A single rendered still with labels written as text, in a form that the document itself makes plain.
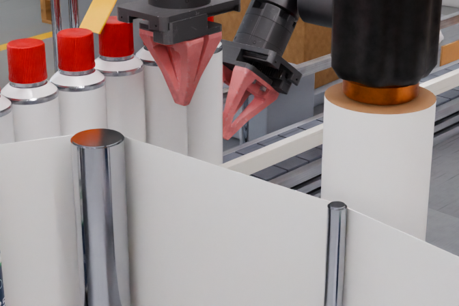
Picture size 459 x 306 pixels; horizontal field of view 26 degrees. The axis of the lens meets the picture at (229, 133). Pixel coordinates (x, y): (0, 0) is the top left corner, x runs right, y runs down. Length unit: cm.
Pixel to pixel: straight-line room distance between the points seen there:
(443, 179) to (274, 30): 31
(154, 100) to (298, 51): 51
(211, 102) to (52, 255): 33
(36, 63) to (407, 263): 42
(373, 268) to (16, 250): 28
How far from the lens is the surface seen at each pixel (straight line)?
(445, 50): 170
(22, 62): 88
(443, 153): 134
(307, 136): 114
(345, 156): 78
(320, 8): 107
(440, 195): 121
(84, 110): 92
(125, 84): 95
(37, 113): 89
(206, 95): 103
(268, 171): 113
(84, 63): 91
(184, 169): 68
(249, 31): 109
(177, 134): 101
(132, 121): 97
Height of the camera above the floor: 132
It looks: 21 degrees down
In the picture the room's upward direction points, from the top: straight up
